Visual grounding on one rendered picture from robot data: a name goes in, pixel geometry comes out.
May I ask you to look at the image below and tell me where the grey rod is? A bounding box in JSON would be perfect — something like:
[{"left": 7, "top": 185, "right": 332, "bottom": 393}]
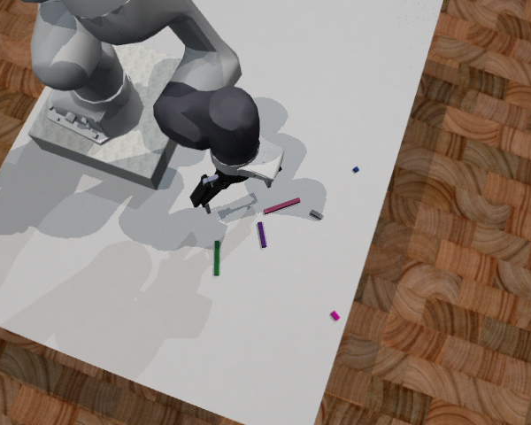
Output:
[{"left": 310, "top": 210, "right": 323, "bottom": 220}]

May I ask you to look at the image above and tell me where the pink rod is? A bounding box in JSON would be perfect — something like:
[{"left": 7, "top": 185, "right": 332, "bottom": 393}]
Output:
[{"left": 264, "top": 197, "right": 300, "bottom": 214}]

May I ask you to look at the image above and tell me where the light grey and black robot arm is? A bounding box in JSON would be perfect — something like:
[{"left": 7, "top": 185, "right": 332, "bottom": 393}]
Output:
[{"left": 21, "top": 0, "right": 284, "bottom": 182}]

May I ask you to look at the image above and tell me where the purple rod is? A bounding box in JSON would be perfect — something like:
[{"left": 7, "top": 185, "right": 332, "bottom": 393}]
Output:
[{"left": 258, "top": 221, "right": 266, "bottom": 248}]

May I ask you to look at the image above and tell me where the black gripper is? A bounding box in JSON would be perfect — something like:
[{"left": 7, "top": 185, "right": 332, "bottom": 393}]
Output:
[{"left": 190, "top": 168, "right": 249, "bottom": 214}]

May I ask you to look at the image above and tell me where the green rod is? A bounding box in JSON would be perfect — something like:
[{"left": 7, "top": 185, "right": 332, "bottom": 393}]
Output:
[{"left": 214, "top": 241, "right": 219, "bottom": 275}]

